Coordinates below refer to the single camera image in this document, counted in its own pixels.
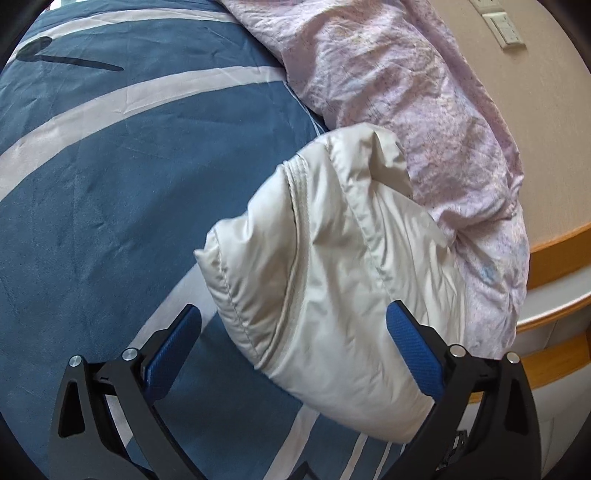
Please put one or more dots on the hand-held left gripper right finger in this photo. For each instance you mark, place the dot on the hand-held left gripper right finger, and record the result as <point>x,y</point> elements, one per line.
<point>415,350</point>

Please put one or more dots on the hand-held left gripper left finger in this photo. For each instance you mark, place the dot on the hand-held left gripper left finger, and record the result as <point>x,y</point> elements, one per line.
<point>171,350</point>

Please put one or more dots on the beige quilted down jacket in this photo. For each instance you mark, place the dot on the beige quilted down jacket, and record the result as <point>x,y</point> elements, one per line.
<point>332,277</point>

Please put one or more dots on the blue white striped bed sheet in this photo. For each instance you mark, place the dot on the blue white striped bed sheet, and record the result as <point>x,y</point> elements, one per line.
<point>115,184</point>

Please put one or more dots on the pink floral quilt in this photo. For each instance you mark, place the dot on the pink floral quilt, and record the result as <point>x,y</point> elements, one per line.
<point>392,92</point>

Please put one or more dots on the wooden wall panel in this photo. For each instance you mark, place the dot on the wooden wall panel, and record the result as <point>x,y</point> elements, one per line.
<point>568,258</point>

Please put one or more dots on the white light switch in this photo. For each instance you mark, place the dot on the white light switch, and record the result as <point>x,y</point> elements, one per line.
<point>504,30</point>

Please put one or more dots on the white wall socket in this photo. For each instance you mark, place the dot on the white wall socket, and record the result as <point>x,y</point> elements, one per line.
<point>485,4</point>

